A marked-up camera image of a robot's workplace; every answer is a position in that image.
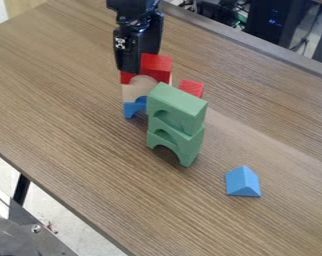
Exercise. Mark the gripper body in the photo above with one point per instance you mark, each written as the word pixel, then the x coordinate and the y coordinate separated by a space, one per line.
pixel 134 43

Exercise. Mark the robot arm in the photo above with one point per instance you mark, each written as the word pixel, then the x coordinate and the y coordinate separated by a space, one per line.
pixel 130 10

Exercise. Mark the red cube block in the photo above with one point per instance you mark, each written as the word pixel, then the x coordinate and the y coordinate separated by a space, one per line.
pixel 155 66

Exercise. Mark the small red block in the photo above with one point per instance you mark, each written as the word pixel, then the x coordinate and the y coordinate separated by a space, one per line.
pixel 125 77

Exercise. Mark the natural wooden arch block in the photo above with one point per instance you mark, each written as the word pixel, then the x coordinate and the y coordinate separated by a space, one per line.
pixel 134 88

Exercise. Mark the blue arch block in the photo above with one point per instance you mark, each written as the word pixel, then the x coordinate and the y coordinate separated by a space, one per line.
pixel 132 108

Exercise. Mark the red cylinder block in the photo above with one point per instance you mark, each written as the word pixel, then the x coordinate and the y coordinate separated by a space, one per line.
pixel 191 88

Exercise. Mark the green arch block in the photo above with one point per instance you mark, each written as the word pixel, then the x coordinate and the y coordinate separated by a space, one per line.
pixel 188 145
pixel 179 101

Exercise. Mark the black computer case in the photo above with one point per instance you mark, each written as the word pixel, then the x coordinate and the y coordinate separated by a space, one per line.
pixel 270 18

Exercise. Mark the blue triangular block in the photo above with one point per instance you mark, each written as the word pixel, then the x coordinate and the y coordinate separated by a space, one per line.
pixel 241 181

